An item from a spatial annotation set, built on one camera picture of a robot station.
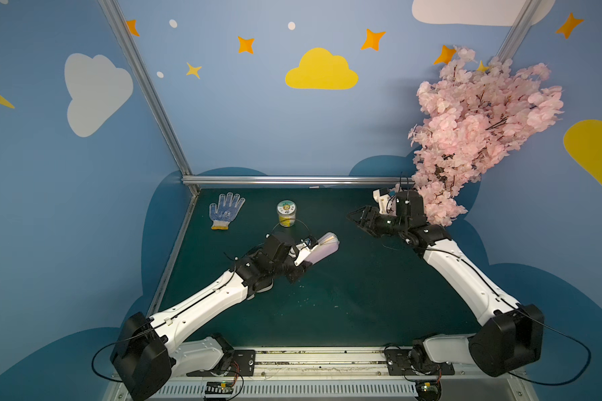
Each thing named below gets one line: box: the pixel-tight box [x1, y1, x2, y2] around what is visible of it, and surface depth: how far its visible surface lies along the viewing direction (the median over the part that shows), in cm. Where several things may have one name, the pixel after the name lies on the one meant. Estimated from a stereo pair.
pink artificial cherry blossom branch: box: [408, 47, 564, 228], surface depth 73 cm
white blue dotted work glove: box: [209, 192, 246, 230], surface depth 116 cm
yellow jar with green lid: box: [276, 199, 297, 229], surface depth 106 cm
